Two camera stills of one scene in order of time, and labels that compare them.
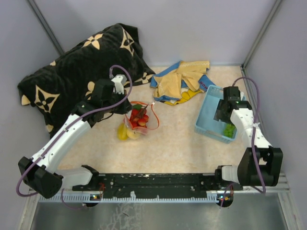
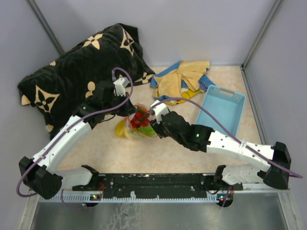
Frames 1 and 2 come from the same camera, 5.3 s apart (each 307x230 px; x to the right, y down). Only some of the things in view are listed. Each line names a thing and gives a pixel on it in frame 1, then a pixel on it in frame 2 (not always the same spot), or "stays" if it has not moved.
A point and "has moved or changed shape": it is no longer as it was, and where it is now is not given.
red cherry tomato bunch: [138, 117] has moved or changed shape
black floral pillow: [56, 92] stays
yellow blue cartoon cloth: [182, 82] stays
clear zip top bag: [140, 117] has moved or changed shape
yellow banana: [122, 132] has moved or changed shape
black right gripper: [219, 114] to [158, 128]
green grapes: [229, 130] to [147, 131]
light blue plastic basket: [206, 126] stays
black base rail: [156, 185] stays
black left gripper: [125, 105] stays
